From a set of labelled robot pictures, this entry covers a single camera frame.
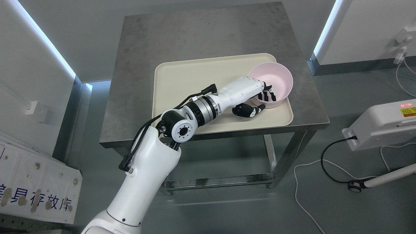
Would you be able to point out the pink bowl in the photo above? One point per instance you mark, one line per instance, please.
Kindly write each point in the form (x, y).
(275, 75)

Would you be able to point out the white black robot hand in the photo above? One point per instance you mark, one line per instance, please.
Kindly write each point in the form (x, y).
(237, 92)

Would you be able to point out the steel table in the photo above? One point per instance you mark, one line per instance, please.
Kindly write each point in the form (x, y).
(148, 40)

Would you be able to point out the white signboard with blue text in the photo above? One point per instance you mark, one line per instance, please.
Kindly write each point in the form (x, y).
(35, 186)

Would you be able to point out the white wall socket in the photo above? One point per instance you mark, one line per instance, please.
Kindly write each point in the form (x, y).
(37, 112)

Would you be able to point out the beige plastic tray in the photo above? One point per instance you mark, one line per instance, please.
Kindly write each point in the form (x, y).
(174, 81)

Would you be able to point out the white leg with caster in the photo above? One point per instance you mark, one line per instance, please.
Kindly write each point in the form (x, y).
(357, 185)

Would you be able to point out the white machine base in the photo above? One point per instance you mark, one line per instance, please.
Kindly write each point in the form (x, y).
(383, 125)

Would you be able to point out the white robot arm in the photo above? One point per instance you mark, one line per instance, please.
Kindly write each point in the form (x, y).
(147, 164)

